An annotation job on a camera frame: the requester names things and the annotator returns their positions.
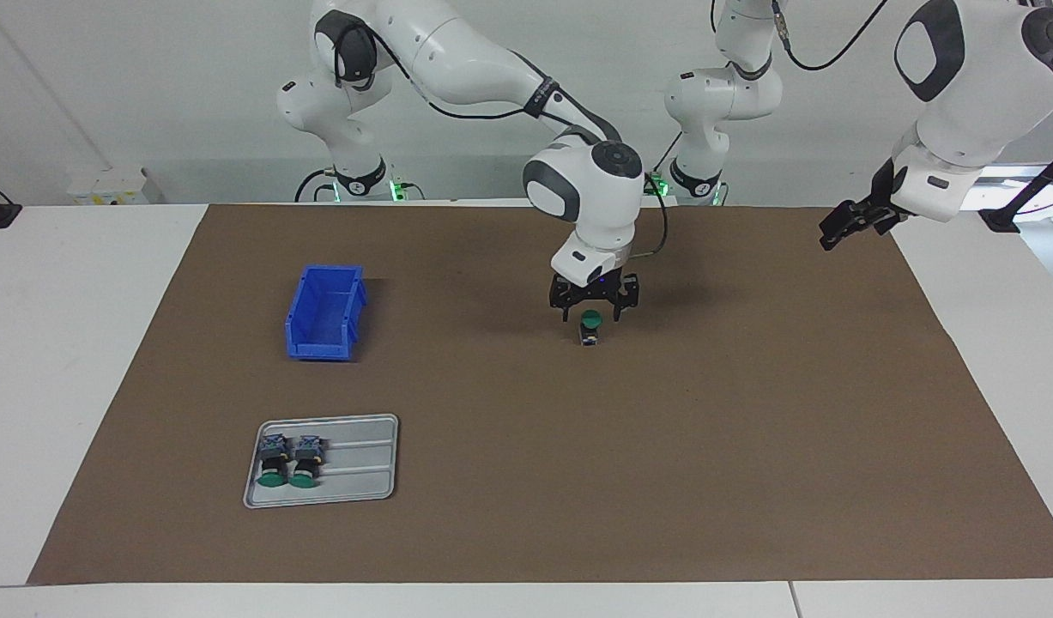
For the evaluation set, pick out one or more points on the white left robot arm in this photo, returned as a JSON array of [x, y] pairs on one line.
[[964, 112]]

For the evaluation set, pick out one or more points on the blue plastic storage bin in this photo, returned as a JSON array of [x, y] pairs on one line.
[[320, 348]]

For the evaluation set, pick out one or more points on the silver metal tray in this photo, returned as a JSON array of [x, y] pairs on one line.
[[363, 472]]

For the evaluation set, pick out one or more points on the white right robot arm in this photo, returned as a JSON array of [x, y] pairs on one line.
[[595, 184]]

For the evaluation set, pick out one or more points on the green push button switch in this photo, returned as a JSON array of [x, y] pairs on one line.
[[589, 319], [273, 468], [305, 468]]

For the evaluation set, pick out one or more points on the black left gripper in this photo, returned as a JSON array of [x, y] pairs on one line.
[[885, 193]]

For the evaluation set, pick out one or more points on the brown table mat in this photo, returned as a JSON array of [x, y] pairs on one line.
[[577, 472]]

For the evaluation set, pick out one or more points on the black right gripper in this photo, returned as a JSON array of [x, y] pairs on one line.
[[590, 293]]

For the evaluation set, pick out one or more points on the white wall box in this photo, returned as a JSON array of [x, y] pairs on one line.
[[114, 187]]

